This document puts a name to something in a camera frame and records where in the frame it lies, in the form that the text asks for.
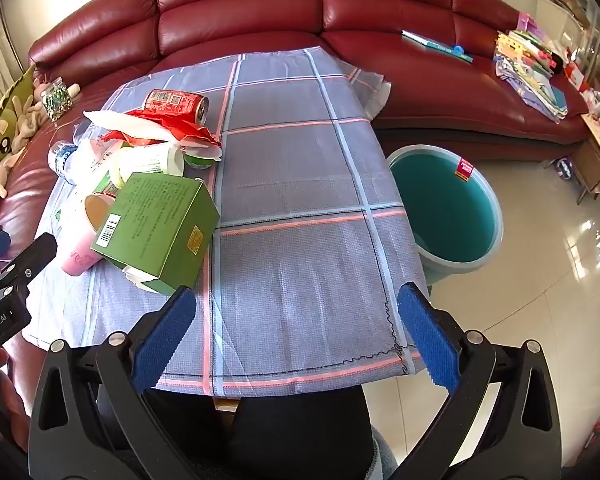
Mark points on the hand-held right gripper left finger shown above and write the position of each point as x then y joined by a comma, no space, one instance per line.
162,345

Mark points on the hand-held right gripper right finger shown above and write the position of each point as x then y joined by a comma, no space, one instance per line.
430,340

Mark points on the pink paper cup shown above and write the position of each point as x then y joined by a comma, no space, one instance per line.
80,255

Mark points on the clear plastic water bottle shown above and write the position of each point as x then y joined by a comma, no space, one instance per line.
62,157

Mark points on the clear printed plastic bag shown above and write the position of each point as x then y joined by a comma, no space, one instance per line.
97,162

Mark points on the green cardboard box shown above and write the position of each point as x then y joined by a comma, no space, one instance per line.
155,225

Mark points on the teal plastic bucket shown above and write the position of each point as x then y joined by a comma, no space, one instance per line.
440,210

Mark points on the white green-label bottle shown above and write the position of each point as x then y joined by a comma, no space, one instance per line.
150,160

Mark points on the white paper napkin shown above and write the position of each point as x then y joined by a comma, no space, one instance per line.
125,122

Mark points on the small green cup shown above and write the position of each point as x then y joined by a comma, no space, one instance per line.
197,161

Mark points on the red plastic bag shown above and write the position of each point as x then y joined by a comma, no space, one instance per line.
190,135

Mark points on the red soda can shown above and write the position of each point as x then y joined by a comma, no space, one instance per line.
172,102

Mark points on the green plush toy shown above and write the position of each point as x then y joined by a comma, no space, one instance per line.
0,130

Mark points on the beige plush toy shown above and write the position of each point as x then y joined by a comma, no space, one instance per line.
27,120

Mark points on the person's dark pants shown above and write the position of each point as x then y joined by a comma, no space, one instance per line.
290,435

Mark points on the colourful bead packet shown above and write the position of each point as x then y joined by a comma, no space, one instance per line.
55,97

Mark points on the grey plaid tablecloth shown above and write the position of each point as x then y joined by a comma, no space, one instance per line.
290,210

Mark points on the blue white ball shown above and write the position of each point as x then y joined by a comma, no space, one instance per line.
564,168

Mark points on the wooden cabinet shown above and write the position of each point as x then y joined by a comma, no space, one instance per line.
592,160

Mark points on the pile of folded cloths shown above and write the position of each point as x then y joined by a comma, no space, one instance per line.
535,92

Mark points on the thin teal-edged book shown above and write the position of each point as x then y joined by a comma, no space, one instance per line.
430,42

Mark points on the stack of colourful books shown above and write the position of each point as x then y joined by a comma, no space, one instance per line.
527,50

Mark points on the red leather sofa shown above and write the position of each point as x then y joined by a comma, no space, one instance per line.
240,15

